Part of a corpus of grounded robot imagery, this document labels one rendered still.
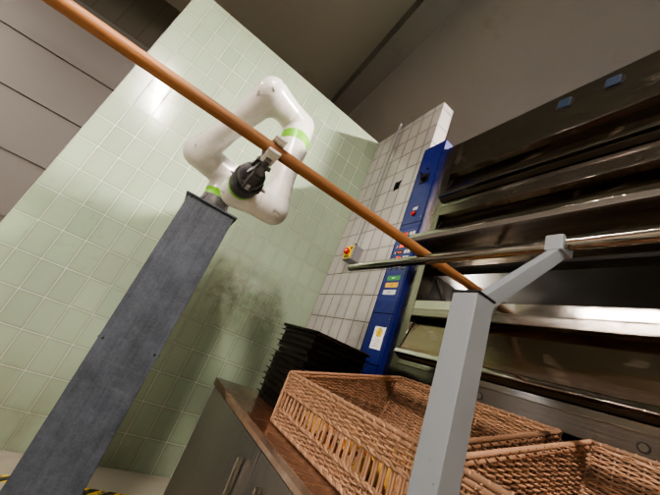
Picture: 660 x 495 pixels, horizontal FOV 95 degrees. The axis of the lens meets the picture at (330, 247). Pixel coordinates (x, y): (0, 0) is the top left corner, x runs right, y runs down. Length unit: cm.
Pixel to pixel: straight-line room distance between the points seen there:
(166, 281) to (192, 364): 75
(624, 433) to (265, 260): 169
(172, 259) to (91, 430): 60
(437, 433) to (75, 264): 174
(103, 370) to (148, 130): 129
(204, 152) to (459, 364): 121
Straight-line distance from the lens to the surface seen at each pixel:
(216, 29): 253
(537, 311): 113
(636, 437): 99
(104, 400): 135
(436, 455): 44
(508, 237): 118
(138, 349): 131
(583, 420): 102
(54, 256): 192
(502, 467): 71
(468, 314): 46
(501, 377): 106
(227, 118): 73
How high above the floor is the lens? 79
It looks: 20 degrees up
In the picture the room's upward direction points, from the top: 22 degrees clockwise
